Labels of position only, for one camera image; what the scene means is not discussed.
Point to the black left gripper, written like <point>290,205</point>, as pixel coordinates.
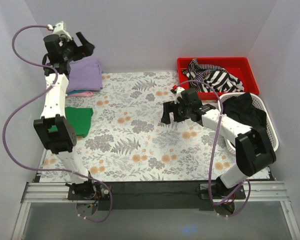
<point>78,49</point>

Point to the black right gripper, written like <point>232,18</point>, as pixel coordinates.
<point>172,113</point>

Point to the lilac purple t shirt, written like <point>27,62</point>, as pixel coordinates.
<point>85,75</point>

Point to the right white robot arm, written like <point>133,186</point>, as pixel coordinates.
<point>253,148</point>

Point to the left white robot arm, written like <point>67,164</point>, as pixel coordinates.
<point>63,146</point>

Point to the teal folded t shirt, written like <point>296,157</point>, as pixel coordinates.
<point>75,92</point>

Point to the pink folded t shirt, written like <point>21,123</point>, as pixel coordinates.
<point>85,94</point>

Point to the floral patterned table cloth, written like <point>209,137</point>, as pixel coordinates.
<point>128,142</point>

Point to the black white striped shirt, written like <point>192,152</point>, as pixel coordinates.
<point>215,76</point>

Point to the green folded t shirt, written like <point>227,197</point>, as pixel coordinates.
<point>78,123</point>

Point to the black garment in basket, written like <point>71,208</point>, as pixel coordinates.
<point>241,109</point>

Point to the red plastic bin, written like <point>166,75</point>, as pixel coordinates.
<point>237,66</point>

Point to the white perforated laundry basket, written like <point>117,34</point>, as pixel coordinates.
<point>259,104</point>

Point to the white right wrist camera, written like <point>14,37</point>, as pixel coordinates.
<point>177,90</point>

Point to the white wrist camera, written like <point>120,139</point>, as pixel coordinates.
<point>177,90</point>
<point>61,28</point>

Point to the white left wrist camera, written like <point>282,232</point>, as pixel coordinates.
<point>61,28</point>

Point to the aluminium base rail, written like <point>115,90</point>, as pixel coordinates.
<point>173,210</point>

